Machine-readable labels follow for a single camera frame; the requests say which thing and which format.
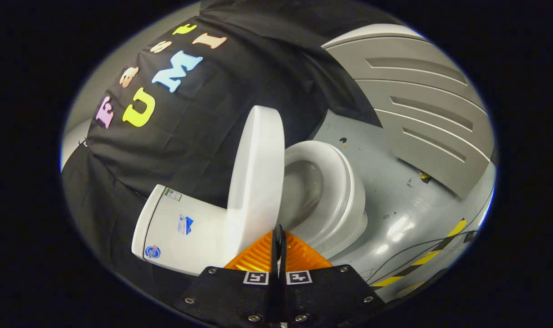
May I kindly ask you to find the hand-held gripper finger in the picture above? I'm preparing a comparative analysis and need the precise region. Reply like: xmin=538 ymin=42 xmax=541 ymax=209
xmin=174 ymin=224 xmax=281 ymax=328
xmin=279 ymin=225 xmax=387 ymax=328

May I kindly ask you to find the white ceramic toilet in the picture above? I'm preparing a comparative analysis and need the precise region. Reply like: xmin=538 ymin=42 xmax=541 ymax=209
xmin=132 ymin=140 xmax=369 ymax=277

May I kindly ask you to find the white cabinet with slot handles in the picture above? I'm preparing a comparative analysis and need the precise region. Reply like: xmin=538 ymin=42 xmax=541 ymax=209
xmin=322 ymin=24 xmax=496 ymax=199

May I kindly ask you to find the white toilet lid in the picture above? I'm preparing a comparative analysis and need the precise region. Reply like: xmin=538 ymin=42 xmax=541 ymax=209
xmin=224 ymin=106 xmax=286 ymax=266

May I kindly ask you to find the black backdrop cloth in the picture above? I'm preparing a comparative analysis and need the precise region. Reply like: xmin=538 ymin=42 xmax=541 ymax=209
xmin=61 ymin=0 xmax=407 ymax=297

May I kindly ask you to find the thin black floor cable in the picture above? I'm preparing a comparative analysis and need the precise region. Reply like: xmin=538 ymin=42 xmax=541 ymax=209
xmin=367 ymin=230 xmax=480 ymax=284

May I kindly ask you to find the white toilet seat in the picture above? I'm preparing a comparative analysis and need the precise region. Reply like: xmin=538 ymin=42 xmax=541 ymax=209
xmin=281 ymin=140 xmax=366 ymax=250

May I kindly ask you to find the yellow black floor tape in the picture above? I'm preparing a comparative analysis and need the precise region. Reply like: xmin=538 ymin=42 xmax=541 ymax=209
xmin=372 ymin=219 xmax=467 ymax=288

